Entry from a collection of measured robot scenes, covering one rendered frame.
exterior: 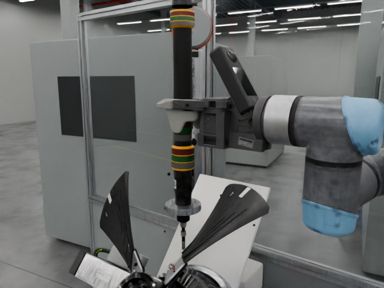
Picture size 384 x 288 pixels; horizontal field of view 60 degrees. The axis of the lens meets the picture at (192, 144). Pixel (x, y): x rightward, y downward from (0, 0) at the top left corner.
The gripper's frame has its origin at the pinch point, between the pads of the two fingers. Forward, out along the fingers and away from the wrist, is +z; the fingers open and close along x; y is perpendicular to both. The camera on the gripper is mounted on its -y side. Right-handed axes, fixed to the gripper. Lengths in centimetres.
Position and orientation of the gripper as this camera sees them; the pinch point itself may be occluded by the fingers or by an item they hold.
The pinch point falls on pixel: (171, 100)
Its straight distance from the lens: 63.9
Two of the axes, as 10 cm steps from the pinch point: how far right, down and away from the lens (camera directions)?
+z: -8.0, -1.1, 5.9
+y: 0.0, 9.8, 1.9
